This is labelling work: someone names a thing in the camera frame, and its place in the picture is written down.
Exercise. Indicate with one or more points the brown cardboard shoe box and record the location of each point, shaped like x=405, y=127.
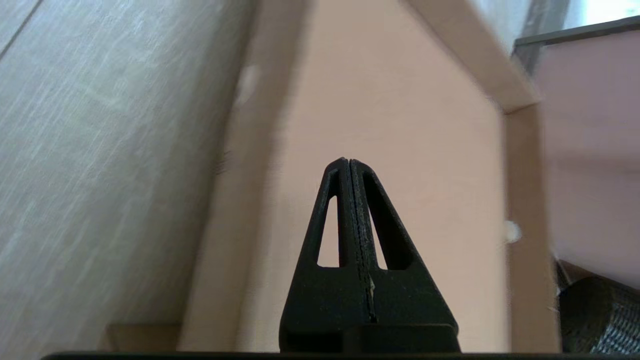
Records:
x=400, y=100

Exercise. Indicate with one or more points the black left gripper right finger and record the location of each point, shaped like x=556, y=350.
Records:
x=415, y=310

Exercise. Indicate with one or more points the white mesh lace-up sneaker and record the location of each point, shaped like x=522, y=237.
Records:
x=605, y=315

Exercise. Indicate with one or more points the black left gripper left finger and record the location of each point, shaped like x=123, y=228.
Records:
x=310, y=310

